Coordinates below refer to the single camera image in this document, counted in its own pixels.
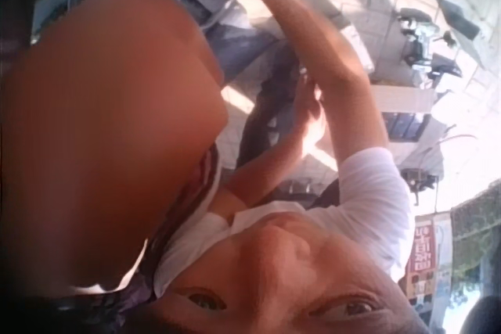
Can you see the person's left hand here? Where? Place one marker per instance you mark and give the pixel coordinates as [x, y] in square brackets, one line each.
[309, 119]

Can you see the person's legs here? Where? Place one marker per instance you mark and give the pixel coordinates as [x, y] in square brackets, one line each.
[270, 99]

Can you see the pale wooden plank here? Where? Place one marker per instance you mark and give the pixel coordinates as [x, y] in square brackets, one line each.
[403, 97]

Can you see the grey machine with black parts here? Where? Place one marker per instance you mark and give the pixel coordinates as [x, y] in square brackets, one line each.
[424, 42]

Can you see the black clamp tool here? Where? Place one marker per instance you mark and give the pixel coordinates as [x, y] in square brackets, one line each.
[419, 181]

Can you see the grey flat case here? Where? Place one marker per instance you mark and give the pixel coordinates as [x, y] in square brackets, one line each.
[460, 17]

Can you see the red printed carton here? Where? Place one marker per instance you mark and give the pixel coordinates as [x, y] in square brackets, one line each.
[420, 256]

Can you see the green net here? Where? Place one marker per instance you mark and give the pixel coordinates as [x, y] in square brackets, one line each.
[475, 228]

